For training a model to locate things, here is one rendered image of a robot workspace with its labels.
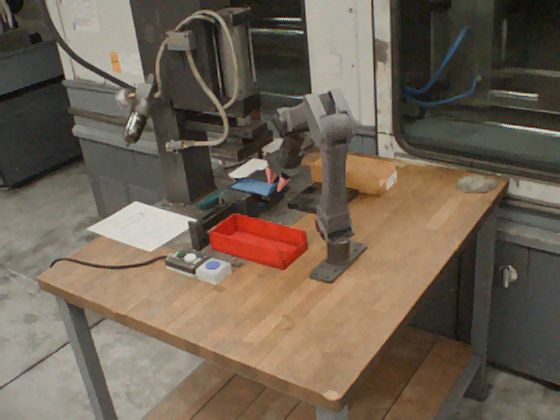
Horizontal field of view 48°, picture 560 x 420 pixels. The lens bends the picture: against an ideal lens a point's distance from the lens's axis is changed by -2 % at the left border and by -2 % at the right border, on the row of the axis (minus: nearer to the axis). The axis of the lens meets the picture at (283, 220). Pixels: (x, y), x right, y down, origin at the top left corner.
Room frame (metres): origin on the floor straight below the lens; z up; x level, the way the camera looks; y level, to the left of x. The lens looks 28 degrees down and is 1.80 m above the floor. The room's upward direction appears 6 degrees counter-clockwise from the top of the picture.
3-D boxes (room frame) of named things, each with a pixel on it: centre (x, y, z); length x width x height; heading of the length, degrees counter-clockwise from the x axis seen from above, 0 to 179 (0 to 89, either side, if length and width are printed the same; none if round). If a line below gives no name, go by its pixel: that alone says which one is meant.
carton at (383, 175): (1.90, -0.24, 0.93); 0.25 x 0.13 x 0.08; 53
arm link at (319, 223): (1.43, -0.13, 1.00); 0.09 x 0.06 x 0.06; 108
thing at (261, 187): (1.76, 0.07, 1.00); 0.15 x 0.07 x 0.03; 53
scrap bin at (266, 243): (1.53, 0.08, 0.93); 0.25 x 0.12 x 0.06; 53
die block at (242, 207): (1.79, 0.09, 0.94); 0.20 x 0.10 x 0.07; 143
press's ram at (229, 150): (1.82, 0.15, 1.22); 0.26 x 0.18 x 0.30; 53
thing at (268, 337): (1.66, -0.01, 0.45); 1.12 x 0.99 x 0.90; 143
